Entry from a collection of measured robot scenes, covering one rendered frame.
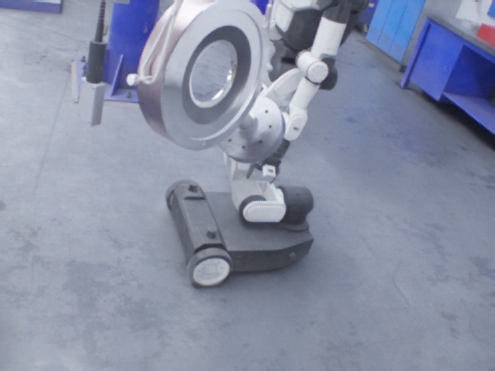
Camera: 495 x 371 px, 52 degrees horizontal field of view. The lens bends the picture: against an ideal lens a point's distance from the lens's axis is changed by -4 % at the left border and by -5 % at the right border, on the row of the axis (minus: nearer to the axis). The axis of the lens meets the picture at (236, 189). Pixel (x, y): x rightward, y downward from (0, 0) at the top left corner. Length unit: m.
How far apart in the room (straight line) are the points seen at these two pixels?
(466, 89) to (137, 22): 3.47
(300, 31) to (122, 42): 2.02
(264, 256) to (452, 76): 3.61
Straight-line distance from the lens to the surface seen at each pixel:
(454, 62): 5.54
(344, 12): 1.90
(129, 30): 3.80
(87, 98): 1.50
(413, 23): 6.50
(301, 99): 1.98
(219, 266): 2.32
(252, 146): 1.46
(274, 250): 2.42
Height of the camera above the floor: 1.61
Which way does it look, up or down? 32 degrees down
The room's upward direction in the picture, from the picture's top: 16 degrees clockwise
